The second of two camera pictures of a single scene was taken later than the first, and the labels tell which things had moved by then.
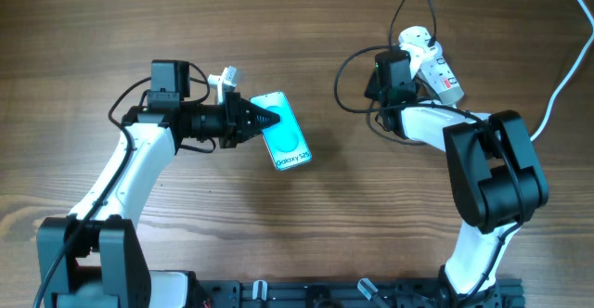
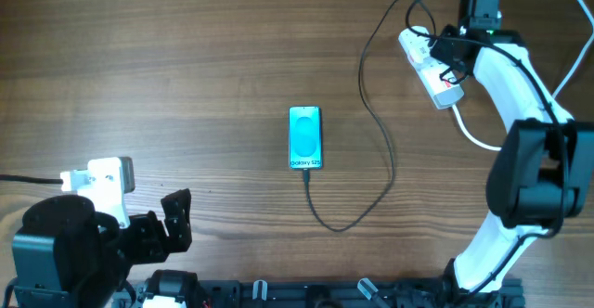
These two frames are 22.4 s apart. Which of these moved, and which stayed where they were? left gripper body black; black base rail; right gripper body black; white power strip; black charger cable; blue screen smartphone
Moved: blue screen smartphone; left gripper body black; right gripper body black; black charger cable
Stayed: black base rail; white power strip
